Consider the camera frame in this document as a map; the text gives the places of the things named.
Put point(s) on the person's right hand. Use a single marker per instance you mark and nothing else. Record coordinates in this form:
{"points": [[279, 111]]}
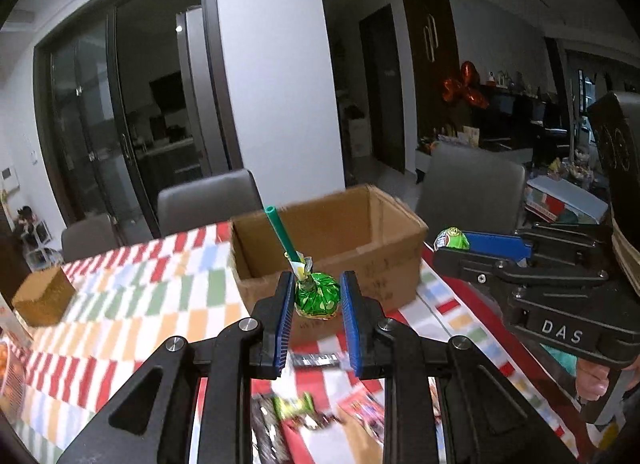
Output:
{"points": [[590, 384]]}

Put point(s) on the orange fruit bowl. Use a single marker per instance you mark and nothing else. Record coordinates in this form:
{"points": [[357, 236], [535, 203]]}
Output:
{"points": [[11, 379]]}

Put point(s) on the black sideboard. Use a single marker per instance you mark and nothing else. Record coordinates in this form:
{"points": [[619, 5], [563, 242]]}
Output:
{"points": [[515, 114]]}

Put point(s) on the colourful printed box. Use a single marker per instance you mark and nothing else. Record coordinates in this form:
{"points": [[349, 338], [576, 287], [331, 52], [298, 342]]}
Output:
{"points": [[565, 201]]}

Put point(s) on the striped colourful tablecloth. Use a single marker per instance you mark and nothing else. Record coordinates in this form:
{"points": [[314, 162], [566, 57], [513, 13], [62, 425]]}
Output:
{"points": [[150, 294]]}

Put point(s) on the dark wood cabinet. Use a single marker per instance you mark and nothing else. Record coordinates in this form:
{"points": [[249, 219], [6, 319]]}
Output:
{"points": [[430, 104]]}

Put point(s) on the dark snack bar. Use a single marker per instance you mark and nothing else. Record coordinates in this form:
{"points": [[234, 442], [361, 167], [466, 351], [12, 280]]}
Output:
{"points": [[315, 360]]}

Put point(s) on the green snack packet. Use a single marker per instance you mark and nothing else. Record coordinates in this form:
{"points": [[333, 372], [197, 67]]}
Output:
{"points": [[292, 406]]}

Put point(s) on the grey dining chair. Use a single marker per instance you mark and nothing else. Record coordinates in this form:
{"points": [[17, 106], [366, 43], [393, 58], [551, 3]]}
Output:
{"points": [[210, 204], [90, 239], [470, 189]]}

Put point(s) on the small brown cardboard box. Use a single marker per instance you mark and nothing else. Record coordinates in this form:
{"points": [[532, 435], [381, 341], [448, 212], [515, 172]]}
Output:
{"points": [[42, 299]]}

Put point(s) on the green lollipop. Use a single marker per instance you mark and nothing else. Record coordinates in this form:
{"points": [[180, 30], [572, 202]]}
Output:
{"points": [[315, 296]]}

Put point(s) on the white carton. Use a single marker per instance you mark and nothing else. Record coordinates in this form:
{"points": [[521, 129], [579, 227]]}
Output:
{"points": [[10, 324]]}

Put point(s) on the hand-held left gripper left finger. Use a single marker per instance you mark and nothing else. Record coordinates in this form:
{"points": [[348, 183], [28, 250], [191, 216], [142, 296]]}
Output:
{"points": [[286, 324]]}

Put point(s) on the orange foil balloon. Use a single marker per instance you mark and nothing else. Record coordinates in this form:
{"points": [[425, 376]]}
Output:
{"points": [[465, 86]]}

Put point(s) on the red snack packet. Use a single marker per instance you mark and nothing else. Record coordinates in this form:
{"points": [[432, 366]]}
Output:
{"points": [[365, 409]]}

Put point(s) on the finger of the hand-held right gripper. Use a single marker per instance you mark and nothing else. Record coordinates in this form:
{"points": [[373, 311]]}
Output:
{"points": [[500, 245], [465, 266]]}

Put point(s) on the sliding glass door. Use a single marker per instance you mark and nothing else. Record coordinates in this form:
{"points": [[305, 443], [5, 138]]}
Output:
{"points": [[100, 119]]}

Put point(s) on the green round candy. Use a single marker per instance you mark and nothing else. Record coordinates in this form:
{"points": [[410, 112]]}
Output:
{"points": [[450, 239]]}

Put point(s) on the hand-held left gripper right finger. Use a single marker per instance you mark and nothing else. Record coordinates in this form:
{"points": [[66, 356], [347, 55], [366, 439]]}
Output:
{"points": [[351, 329]]}

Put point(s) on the dark brown snack packet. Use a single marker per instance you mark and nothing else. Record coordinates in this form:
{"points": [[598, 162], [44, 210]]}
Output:
{"points": [[270, 439]]}

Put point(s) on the white paper bag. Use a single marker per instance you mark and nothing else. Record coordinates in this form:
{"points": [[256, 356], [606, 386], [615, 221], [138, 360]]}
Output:
{"points": [[357, 136]]}

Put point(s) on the wall intercom panel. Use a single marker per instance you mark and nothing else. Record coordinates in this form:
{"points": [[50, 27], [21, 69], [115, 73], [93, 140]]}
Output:
{"points": [[6, 173]]}

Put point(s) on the white shoe rack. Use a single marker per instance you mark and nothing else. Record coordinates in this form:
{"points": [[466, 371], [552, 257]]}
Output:
{"points": [[32, 236]]}

